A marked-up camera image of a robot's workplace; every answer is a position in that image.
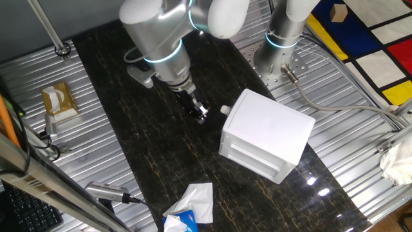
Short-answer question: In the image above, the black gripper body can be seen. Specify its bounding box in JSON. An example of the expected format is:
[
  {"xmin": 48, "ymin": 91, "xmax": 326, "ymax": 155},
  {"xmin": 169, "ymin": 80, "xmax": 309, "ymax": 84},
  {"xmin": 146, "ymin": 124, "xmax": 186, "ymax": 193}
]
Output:
[{"xmin": 176, "ymin": 89, "xmax": 203, "ymax": 113}]

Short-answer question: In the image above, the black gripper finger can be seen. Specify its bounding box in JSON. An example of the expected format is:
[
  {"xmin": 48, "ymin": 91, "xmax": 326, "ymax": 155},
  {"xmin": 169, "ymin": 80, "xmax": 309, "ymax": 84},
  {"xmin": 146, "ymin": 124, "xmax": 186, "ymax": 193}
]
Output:
[
  {"xmin": 194, "ymin": 101, "xmax": 210, "ymax": 125},
  {"xmin": 187, "ymin": 108, "xmax": 201, "ymax": 123}
]

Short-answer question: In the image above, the white drawer with knob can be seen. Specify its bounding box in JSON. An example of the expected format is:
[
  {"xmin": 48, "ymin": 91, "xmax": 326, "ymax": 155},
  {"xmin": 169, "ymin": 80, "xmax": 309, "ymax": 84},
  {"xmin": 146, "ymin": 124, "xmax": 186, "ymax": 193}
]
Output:
[{"xmin": 220, "ymin": 102, "xmax": 236, "ymax": 130}]

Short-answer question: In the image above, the white drawer cabinet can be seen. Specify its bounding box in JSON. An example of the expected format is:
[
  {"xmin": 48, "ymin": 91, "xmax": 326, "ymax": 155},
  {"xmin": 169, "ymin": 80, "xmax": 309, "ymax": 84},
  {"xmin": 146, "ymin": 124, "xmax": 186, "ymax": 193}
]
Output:
[{"xmin": 218, "ymin": 88, "xmax": 316, "ymax": 185}]

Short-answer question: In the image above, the black marble pattern mat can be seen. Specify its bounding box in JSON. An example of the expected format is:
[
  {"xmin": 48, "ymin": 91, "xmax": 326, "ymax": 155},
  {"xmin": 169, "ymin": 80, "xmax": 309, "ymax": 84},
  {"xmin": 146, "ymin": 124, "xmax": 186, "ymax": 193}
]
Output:
[{"xmin": 71, "ymin": 0, "xmax": 373, "ymax": 232}]

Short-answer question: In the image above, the white flat tissue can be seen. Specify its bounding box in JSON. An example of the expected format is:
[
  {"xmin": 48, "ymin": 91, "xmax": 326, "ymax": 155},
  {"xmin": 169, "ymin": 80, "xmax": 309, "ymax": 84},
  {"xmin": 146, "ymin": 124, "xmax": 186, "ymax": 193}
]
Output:
[{"xmin": 162, "ymin": 182, "xmax": 214, "ymax": 224}]

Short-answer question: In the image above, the blue tissue pack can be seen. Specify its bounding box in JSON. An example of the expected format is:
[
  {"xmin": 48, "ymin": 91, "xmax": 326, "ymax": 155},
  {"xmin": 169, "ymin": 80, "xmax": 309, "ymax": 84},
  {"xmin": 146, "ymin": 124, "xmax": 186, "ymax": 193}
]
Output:
[{"xmin": 162, "ymin": 209, "xmax": 200, "ymax": 232}]

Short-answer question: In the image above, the white crumpled tissue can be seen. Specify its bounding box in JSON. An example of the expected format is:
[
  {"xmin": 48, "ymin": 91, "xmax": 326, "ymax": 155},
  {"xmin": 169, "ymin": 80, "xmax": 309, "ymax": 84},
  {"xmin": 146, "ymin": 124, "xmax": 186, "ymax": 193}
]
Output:
[{"xmin": 163, "ymin": 214, "xmax": 188, "ymax": 232}]

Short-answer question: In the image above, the yellow tissue box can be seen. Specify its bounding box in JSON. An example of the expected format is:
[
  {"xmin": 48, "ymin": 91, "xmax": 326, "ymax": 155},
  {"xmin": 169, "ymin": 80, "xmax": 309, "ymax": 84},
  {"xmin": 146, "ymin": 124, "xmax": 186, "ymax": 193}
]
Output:
[{"xmin": 41, "ymin": 81, "xmax": 80, "ymax": 123}]

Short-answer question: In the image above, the metal stand pole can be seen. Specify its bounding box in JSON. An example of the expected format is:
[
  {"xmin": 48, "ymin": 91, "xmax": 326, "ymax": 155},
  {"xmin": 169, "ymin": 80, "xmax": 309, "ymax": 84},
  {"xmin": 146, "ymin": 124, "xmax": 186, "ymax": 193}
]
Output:
[{"xmin": 27, "ymin": 0, "xmax": 72, "ymax": 63}]

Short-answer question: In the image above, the wooden cube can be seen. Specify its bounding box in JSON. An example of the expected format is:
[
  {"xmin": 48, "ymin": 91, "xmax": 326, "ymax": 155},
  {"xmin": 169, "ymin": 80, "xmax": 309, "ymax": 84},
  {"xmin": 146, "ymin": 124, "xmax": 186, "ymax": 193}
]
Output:
[{"xmin": 329, "ymin": 3, "xmax": 349, "ymax": 23}]

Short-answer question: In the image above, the colourful squares floor mat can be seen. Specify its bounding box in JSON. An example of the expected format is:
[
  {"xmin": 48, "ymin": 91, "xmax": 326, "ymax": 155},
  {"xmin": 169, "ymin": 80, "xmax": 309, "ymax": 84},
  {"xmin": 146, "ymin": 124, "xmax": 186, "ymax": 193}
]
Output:
[{"xmin": 304, "ymin": 0, "xmax": 412, "ymax": 107}]

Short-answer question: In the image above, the orange pole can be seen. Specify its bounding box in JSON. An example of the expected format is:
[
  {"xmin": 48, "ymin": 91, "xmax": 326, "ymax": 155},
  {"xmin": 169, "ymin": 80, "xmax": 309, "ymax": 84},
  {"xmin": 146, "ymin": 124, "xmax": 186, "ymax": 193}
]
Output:
[{"xmin": 0, "ymin": 95, "xmax": 22, "ymax": 150}]

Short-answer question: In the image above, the black keyboard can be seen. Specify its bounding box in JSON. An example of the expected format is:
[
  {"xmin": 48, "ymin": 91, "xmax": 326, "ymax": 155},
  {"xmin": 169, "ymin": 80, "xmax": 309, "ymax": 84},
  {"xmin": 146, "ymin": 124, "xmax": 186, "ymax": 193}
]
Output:
[{"xmin": 5, "ymin": 185, "xmax": 64, "ymax": 232}]

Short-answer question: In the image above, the white crumpled cloth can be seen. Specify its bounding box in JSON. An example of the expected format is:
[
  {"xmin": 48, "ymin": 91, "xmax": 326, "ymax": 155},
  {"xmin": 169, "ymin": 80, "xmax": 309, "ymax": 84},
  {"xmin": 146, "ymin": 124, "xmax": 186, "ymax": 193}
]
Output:
[{"xmin": 379, "ymin": 141, "xmax": 412, "ymax": 187}]

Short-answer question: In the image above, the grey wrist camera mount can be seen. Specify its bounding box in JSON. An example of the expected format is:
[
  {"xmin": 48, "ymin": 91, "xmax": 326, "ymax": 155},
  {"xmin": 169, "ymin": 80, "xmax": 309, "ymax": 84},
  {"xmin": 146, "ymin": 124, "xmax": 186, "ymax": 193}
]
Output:
[{"xmin": 126, "ymin": 64, "xmax": 156, "ymax": 89}]

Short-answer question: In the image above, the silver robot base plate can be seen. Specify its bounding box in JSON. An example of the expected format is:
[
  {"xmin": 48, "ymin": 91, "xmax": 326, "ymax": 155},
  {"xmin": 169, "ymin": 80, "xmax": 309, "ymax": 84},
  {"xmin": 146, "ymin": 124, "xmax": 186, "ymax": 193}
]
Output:
[{"xmin": 239, "ymin": 41, "xmax": 309, "ymax": 92}]

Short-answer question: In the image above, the grey cable with metal connector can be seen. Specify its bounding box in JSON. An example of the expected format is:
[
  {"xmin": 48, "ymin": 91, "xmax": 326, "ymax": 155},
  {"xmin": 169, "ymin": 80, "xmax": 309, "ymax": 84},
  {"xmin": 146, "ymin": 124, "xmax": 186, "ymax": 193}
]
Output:
[{"xmin": 280, "ymin": 63, "xmax": 407, "ymax": 127}]

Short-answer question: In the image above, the black depth camera cable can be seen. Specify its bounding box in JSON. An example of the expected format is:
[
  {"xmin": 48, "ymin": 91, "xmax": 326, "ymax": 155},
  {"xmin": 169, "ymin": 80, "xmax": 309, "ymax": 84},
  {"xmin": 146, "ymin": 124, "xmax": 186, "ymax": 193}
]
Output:
[{"xmin": 127, "ymin": 195, "xmax": 155, "ymax": 207}]

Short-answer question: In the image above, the silver depth camera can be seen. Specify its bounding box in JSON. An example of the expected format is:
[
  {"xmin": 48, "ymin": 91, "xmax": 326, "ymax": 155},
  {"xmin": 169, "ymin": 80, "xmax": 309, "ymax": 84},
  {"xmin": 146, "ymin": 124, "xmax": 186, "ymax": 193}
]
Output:
[{"xmin": 84, "ymin": 180, "xmax": 131, "ymax": 204}]

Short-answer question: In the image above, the small silver camera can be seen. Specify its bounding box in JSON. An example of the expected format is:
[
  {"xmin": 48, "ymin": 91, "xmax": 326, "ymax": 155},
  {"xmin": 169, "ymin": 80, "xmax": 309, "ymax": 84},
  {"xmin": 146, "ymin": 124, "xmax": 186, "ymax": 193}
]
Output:
[{"xmin": 44, "ymin": 113, "xmax": 59, "ymax": 140}]

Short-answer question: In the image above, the aluminium frame bar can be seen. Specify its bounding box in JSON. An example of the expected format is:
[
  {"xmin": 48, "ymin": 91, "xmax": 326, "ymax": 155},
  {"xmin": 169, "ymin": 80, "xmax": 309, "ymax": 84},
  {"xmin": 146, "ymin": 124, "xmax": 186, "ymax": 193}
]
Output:
[{"xmin": 0, "ymin": 131, "xmax": 131, "ymax": 232}]

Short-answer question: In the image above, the aluminium frame rail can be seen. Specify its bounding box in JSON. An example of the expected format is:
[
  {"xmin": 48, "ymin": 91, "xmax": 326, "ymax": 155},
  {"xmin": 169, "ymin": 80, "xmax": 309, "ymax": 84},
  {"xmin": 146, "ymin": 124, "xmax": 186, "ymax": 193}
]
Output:
[{"xmin": 375, "ymin": 122, "xmax": 412, "ymax": 155}]

